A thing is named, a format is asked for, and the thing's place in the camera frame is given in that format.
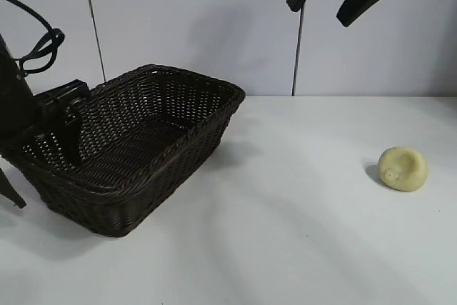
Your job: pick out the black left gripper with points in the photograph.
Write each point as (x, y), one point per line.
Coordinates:
(14, 105)

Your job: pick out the pale yellow egg yolk pastry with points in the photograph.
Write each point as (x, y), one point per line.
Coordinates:
(405, 168)

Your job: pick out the dark brown woven basket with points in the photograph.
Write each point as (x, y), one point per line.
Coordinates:
(143, 176)

